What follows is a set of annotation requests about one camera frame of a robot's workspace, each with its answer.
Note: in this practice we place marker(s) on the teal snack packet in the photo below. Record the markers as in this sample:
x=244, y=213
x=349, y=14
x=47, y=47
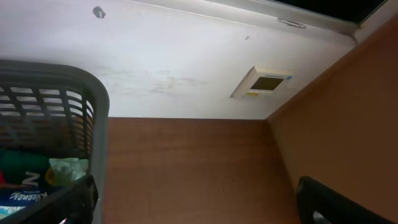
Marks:
x=65, y=171

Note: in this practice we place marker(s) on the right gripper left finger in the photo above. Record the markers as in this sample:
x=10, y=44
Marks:
x=74, y=203

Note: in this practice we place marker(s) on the white wall thermostat panel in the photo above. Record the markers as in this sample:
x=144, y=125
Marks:
x=261, y=82

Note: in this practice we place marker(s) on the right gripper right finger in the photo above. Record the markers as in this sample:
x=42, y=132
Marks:
x=318, y=203

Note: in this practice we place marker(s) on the multicolour tissue packet bundle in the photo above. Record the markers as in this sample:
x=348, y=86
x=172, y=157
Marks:
x=13, y=200

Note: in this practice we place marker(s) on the green Nescafe coffee bag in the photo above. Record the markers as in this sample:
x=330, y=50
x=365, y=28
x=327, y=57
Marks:
x=24, y=168

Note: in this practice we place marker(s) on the grey plastic lattice basket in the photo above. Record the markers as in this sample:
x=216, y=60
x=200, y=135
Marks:
x=57, y=111

